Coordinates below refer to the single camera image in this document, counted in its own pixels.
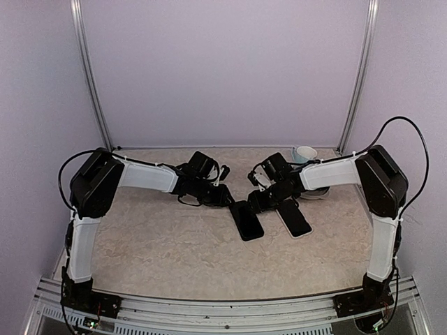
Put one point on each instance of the left aluminium frame post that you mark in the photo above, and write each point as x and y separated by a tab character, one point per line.
76	12

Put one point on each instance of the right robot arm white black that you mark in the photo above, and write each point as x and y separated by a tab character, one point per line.
383	183

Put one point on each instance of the front aluminium rail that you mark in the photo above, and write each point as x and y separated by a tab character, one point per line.
308	314

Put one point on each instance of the light blue mug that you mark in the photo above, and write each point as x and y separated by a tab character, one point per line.
303	154

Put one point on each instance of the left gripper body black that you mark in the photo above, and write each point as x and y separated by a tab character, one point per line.
212	198

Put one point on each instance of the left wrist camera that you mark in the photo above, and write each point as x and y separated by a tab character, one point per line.
222	173

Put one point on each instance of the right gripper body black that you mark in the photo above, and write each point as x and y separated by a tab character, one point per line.
278	194

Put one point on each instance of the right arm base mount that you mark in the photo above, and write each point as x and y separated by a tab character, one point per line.
361	301

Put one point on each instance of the pink phone case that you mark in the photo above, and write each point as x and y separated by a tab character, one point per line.
295	220

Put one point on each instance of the aluminium frame post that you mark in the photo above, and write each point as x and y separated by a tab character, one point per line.
372	13
76	12

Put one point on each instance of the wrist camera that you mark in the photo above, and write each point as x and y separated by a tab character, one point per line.
222	173
274	168

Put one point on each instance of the black phone case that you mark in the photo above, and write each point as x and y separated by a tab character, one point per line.
246	221

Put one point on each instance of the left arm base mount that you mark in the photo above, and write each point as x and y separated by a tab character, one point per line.
81	297

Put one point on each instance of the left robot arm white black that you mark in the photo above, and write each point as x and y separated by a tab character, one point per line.
94	185

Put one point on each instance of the right aluminium frame post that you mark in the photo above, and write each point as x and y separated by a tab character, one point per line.
372	13

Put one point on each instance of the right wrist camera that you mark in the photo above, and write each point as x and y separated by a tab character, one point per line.
274	168

